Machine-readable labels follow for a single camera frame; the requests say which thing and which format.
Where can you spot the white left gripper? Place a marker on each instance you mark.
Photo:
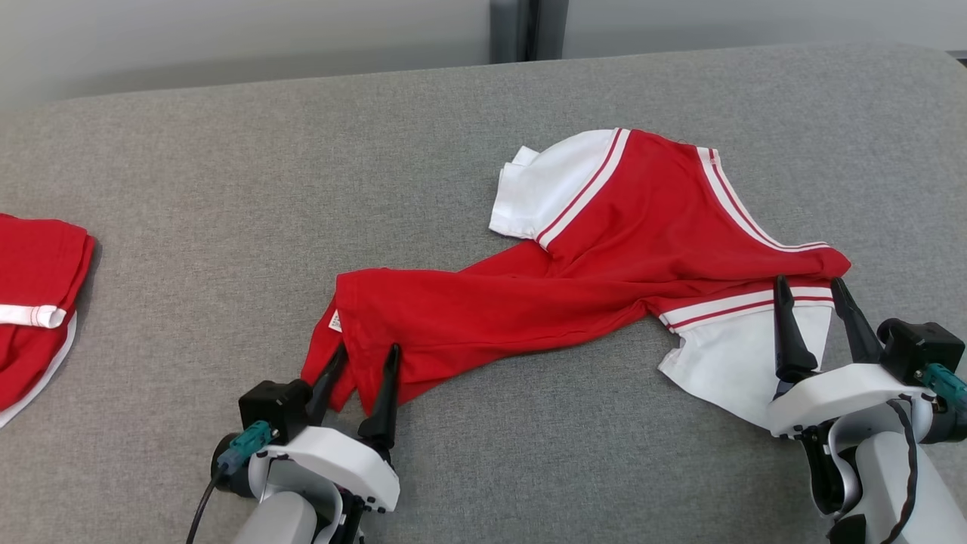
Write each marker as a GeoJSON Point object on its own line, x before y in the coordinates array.
{"type": "Point", "coordinates": [347, 461]}

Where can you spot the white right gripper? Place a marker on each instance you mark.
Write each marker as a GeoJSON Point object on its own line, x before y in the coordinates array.
{"type": "Point", "coordinates": [838, 393]}

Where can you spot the red white basketball jersey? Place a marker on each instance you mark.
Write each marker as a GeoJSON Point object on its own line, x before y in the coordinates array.
{"type": "Point", "coordinates": [627, 242]}

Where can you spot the red shorts white trim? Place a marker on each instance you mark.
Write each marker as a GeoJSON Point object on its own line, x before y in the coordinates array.
{"type": "Point", "coordinates": [38, 264]}

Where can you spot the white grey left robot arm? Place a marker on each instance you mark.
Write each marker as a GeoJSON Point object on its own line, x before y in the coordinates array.
{"type": "Point", "coordinates": [283, 521]}

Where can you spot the grey fabric sofa surface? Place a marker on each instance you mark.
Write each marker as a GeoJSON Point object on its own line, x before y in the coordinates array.
{"type": "Point", "coordinates": [491, 468]}

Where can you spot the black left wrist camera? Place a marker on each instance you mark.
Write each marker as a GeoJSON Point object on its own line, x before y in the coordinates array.
{"type": "Point", "coordinates": [272, 408]}

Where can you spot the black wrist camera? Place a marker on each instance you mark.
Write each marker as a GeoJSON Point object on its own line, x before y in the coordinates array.
{"type": "Point", "coordinates": [272, 408]}
{"type": "Point", "coordinates": [918, 344]}

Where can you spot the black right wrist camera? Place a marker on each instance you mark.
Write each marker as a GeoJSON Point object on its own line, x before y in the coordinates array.
{"type": "Point", "coordinates": [918, 344]}

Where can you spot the teal left camera connector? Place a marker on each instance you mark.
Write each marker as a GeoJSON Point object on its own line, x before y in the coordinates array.
{"type": "Point", "coordinates": [245, 446]}

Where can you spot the teal camera connector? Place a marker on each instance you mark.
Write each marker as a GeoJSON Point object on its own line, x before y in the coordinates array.
{"type": "Point", "coordinates": [245, 446]}
{"type": "Point", "coordinates": [944, 381]}

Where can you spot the teal right camera connector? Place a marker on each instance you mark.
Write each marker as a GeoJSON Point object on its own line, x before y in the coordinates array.
{"type": "Point", "coordinates": [944, 381]}

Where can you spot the grey metal partition post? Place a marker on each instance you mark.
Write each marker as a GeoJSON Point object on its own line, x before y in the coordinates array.
{"type": "Point", "coordinates": [529, 30]}

